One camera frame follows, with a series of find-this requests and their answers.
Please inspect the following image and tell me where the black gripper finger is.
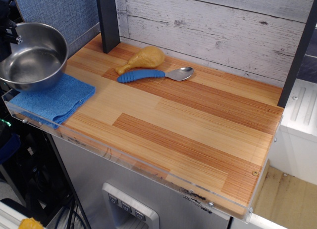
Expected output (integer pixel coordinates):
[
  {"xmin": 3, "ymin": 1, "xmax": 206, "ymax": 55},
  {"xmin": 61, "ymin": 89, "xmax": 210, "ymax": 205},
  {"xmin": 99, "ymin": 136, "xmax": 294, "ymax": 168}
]
[{"xmin": 0, "ymin": 42, "xmax": 11, "ymax": 62}]

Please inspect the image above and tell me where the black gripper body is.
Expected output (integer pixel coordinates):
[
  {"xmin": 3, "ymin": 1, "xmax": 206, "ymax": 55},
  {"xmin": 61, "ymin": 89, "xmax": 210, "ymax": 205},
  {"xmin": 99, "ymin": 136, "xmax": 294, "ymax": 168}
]
[{"xmin": 0, "ymin": 0, "xmax": 22, "ymax": 45}]

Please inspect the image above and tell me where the metal pot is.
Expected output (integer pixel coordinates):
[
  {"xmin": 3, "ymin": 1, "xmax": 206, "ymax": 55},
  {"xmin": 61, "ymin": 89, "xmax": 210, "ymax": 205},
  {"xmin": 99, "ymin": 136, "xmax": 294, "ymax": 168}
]
[{"xmin": 0, "ymin": 22, "xmax": 68, "ymax": 92}]

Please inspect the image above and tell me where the blue folded cloth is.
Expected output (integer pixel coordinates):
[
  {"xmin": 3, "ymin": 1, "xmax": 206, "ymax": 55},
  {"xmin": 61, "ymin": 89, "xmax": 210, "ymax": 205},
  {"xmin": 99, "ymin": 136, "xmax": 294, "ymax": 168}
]
[{"xmin": 9, "ymin": 74, "xmax": 96, "ymax": 129}]

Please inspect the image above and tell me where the yellow toy chicken drumstick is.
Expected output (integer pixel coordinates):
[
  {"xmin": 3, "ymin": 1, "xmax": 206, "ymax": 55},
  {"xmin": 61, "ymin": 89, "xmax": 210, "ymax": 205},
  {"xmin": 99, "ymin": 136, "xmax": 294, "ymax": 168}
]
[{"xmin": 115, "ymin": 46, "xmax": 165, "ymax": 75}]

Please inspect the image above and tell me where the yellow object at bottom left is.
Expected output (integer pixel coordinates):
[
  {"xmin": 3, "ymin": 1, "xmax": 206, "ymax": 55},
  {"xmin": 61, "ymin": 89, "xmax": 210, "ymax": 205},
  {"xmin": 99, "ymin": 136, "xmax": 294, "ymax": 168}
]
[{"xmin": 18, "ymin": 218, "xmax": 44, "ymax": 229}]

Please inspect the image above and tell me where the clear acrylic table guard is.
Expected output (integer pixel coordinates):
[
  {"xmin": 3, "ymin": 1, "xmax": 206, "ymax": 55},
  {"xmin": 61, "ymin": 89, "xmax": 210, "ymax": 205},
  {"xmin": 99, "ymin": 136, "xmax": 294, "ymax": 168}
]
[{"xmin": 1, "ymin": 23, "xmax": 284, "ymax": 225}]

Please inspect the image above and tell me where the blue-handled metal spoon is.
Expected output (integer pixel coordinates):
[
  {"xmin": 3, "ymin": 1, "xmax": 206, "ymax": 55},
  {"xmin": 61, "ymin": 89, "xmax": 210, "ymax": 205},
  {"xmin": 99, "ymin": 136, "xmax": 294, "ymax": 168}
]
[{"xmin": 117, "ymin": 67, "xmax": 194, "ymax": 83}]

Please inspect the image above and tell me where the dark grey right post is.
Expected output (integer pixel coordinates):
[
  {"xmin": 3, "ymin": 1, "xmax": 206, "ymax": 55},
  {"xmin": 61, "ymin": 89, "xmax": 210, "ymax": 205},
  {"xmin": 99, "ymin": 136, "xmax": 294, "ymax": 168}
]
[{"xmin": 277, "ymin": 0, "xmax": 317, "ymax": 108}]

